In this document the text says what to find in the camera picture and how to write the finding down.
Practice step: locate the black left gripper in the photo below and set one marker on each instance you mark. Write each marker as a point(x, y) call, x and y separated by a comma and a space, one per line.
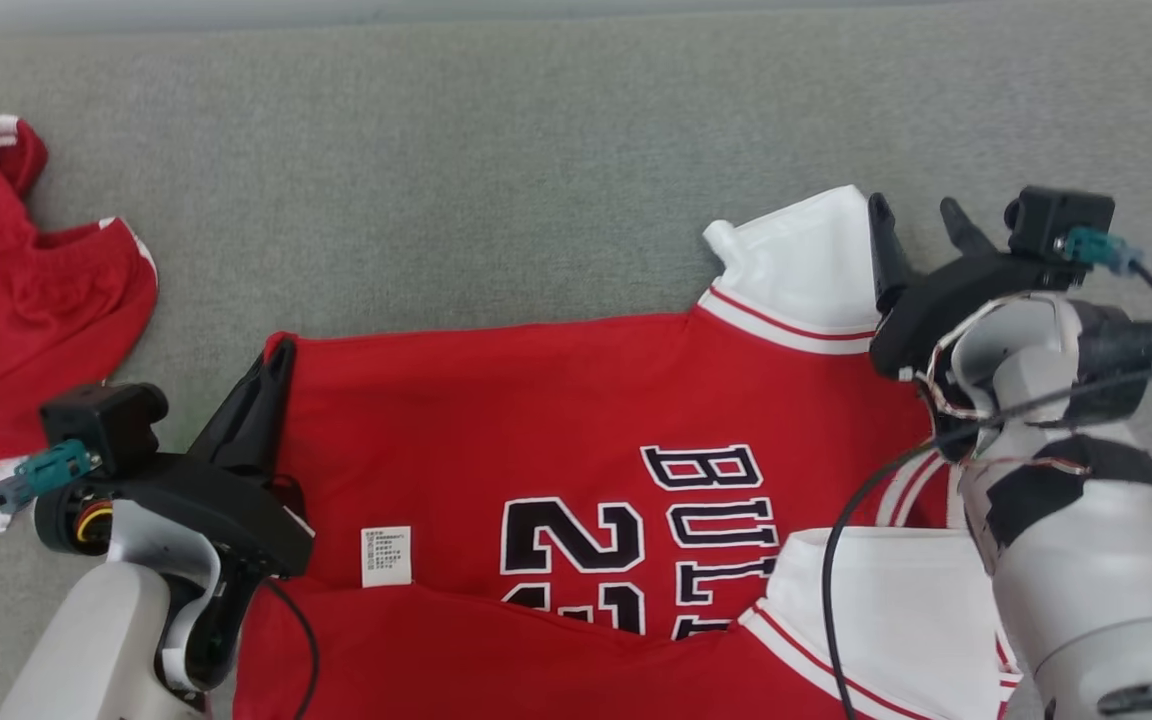
point(206, 510)

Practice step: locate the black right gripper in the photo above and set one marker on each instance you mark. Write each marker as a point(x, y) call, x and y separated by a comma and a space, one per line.
point(946, 300)

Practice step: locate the red jersey with white sleeves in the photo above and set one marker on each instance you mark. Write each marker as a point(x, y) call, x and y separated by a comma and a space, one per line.
point(536, 420)

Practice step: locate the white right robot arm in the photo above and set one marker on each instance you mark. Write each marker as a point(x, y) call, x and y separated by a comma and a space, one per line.
point(1086, 560)

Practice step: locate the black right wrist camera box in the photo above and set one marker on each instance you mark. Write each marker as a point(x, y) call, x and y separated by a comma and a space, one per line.
point(1051, 220)

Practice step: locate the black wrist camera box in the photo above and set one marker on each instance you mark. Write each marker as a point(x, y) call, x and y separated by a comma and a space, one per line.
point(1051, 220)
point(106, 425)

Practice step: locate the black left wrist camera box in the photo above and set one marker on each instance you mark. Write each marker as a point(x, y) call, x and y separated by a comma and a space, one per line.
point(106, 425)

